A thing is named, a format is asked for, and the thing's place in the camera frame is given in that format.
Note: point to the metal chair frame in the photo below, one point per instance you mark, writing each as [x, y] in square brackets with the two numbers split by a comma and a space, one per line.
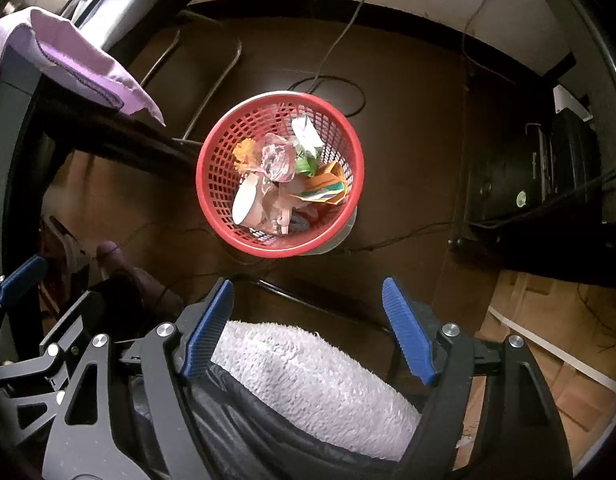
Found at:
[215, 85]

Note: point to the crushed white paper cup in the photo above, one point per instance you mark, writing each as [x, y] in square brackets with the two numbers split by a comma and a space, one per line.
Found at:
[248, 205]

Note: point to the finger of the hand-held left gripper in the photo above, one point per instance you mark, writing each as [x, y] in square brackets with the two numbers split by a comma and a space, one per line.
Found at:
[20, 277]
[75, 260]

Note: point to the white fluffy garment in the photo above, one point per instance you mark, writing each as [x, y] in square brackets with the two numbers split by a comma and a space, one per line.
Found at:
[313, 385]

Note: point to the black computer case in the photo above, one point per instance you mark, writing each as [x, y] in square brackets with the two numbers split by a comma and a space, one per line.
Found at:
[527, 170]

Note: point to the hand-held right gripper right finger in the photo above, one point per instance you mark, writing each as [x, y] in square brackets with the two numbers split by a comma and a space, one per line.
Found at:
[407, 330]

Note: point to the yellow wrapper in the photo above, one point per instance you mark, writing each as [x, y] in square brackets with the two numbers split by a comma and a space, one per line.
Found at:
[245, 152]

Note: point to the green tea packet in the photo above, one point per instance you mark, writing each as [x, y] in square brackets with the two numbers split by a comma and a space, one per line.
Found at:
[308, 147]

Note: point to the red plastic basket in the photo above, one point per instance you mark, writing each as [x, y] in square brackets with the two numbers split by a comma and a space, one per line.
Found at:
[223, 195]

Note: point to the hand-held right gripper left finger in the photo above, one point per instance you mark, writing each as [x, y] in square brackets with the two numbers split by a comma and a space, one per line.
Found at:
[208, 330]

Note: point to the orange cardboard box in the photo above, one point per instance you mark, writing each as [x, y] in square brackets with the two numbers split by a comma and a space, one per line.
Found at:
[328, 185]

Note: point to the clear plastic container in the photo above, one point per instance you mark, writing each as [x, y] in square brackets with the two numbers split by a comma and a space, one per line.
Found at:
[278, 157]

